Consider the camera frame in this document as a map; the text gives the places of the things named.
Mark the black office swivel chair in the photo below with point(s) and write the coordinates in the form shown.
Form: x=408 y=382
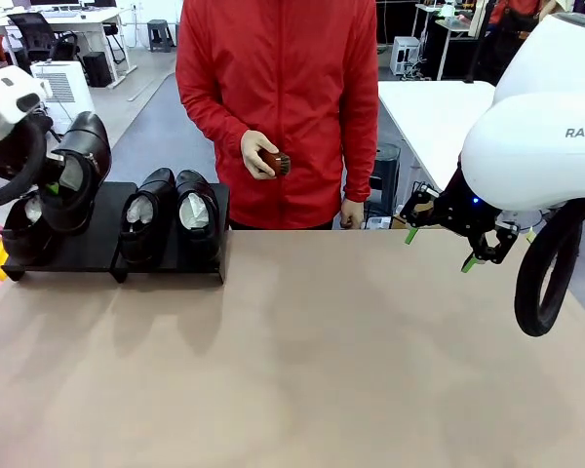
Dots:
x=39 y=34

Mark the large white table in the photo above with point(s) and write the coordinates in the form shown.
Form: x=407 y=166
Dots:
x=429 y=122

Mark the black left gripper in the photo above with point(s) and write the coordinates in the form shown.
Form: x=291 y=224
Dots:
x=0 y=163

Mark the black metal shoe stand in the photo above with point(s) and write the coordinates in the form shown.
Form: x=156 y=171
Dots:
x=170 y=256
x=102 y=234

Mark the black leather shoe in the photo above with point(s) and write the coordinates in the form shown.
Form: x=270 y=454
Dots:
x=200 y=244
x=88 y=141
x=158 y=190
x=24 y=244

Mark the person's right hand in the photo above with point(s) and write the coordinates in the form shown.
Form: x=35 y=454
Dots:
x=251 y=151

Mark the person's red jacket torso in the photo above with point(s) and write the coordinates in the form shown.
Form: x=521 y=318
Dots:
x=283 y=73

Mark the brown wooden shoe brush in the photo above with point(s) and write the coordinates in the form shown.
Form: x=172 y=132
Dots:
x=275 y=163

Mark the brown cardboard box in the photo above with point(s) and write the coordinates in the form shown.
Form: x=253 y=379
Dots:
x=400 y=222

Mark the small grey plastic stool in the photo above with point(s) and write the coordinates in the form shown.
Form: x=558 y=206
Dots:
x=158 y=34

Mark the person's right forearm red sleeve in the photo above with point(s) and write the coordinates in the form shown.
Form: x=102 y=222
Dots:
x=214 y=119

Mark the person's left forearm red sleeve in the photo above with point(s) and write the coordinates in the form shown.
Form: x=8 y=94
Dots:
x=363 y=146

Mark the white office desk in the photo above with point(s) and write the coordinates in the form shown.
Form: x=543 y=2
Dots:
x=97 y=17

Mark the black computer tower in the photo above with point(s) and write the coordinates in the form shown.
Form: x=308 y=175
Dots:
x=97 y=68

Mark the person's left hand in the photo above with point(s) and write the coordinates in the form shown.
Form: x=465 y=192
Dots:
x=353 y=214

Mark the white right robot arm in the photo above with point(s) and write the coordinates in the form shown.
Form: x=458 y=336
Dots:
x=541 y=156

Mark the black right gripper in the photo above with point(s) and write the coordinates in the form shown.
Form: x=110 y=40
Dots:
x=468 y=214

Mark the dark blue plastic stool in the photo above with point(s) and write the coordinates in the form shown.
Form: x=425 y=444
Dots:
x=387 y=161

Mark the small white background table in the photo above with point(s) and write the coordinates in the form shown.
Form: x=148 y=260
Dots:
x=448 y=24

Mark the white computer case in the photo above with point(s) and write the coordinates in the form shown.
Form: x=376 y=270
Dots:
x=404 y=53

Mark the white air purifier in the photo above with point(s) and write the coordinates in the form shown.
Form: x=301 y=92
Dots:
x=73 y=88

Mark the background person black apron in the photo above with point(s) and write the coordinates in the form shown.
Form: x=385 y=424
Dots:
x=502 y=44

